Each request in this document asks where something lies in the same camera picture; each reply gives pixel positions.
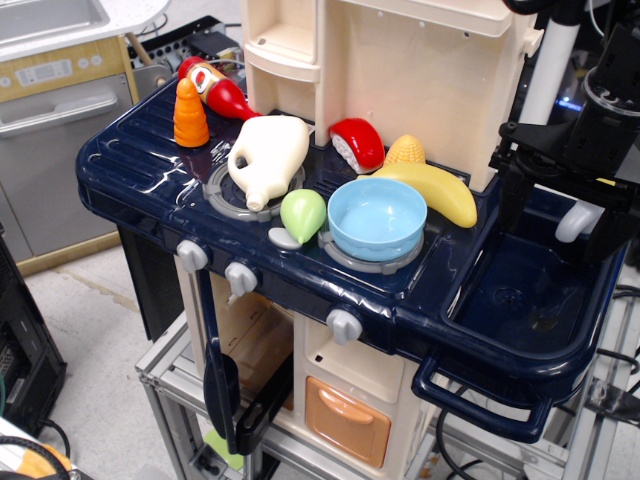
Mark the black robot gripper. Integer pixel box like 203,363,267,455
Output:
490,24,639,263

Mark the orange toy carrot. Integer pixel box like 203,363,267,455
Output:
173,78,210,148

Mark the light blue toy bowl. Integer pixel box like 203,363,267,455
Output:
327,178,428,262

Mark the grey toy faucet yellow cap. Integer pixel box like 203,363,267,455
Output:
555,200,604,243

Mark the navy toy kitchen countertop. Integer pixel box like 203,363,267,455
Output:
76,83,624,443

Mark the yellow toy banana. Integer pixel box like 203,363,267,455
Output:
359,163,478,228

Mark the yellow toy corn cob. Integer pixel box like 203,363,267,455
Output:
383,134,426,166

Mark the cream toy kitchen upper cabinet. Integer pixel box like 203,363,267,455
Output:
240,1,543,192

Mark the red toy sushi piece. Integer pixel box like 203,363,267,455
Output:
329,118,386,174

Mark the grey right stove knob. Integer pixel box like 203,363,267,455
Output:
326,309,363,346

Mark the grey stove knob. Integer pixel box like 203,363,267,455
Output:
326,309,363,346
225,262,258,297
176,240,209,273

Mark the green toy pear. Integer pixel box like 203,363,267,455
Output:
280,189,327,244

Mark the cream toy milk jug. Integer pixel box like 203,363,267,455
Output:
227,115,309,212

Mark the orange toy drawer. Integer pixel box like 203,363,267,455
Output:
305,377,392,468

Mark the grey middle stove knob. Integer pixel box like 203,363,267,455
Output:
225,262,258,297

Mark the cream toy kitchen lower body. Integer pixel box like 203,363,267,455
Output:
174,257,441,471

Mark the red toy ketchup bottle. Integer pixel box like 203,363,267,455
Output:
178,56,260,121

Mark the grey left stove knob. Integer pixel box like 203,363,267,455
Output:
176,240,209,273

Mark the black toy oven door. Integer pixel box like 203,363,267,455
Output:
236,353,294,456

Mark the navy hanging toy spoon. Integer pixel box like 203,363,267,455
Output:
196,269,240,454

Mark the wooden grey toy dishwasher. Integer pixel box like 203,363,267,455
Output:
1,1,168,274

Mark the black computer case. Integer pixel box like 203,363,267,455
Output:
1,244,67,436

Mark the grey right stove burner ring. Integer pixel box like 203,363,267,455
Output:
317,230,426,276

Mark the grey stove burner ring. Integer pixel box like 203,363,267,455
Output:
317,230,426,276
201,159,306,224

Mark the aluminium frame cart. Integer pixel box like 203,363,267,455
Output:
137,275,639,479

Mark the grey left stove burner ring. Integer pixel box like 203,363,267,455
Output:
201,159,306,224

